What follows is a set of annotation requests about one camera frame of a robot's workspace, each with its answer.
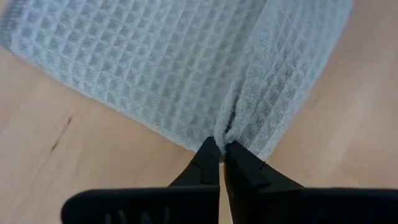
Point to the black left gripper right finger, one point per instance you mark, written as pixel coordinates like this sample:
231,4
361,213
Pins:
280,205

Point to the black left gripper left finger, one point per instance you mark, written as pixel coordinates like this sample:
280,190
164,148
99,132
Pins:
174,205

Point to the grey waffle microfiber towel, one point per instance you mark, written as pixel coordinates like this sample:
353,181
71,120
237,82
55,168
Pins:
155,62

